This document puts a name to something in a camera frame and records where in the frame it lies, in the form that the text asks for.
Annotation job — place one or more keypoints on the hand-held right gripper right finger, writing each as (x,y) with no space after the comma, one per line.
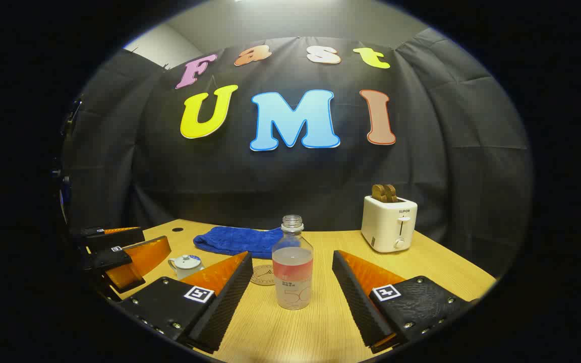
(356,297)

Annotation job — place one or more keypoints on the white teacup lid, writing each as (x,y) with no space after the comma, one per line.
(188,261)

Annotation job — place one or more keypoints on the white toaster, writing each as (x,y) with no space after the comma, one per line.
(384,227)

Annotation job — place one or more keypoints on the black backdrop cloth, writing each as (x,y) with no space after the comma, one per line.
(295,176)

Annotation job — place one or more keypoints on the round cork coaster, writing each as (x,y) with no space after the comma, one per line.
(260,276)

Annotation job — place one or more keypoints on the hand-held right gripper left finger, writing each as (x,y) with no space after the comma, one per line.
(230,297)

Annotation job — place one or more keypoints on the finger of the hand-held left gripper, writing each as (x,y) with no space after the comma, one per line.
(114,239)
(114,258)

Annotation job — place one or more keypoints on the white ceramic teacup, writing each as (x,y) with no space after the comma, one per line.
(187,274)

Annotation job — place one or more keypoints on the brown bread slice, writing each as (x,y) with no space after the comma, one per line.
(392,193)
(378,192)

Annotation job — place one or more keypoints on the clear plastic water bottle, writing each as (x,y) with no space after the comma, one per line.
(293,282)

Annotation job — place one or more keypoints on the blue towel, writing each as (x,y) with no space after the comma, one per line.
(230,241)

